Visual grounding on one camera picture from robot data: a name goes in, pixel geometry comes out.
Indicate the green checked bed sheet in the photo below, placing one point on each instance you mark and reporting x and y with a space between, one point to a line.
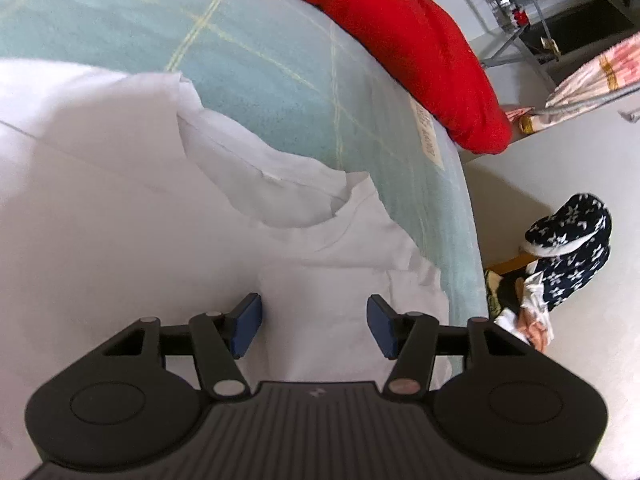
260 35

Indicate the green patterned seat cushion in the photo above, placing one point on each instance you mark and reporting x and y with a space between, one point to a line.
492 295

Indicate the metal drying rack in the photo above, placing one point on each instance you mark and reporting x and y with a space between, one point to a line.
515 45

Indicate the dark star print garment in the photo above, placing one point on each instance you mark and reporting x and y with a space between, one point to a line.
570 240

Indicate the pink striped curtain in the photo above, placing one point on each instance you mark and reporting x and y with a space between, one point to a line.
600 75

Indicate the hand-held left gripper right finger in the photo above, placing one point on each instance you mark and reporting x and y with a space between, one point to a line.
381 327

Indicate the small drying clothes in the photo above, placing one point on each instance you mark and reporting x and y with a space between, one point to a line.
520 16

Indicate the wooden chair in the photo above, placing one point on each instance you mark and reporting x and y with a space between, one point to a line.
510 262

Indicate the red quilt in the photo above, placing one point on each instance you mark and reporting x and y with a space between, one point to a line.
400 25

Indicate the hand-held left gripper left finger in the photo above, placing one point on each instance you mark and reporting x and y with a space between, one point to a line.
247 325

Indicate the white t-shirt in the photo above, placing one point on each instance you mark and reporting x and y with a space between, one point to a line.
125 210

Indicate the pile of light clothes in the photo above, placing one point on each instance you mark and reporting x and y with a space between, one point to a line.
532 310

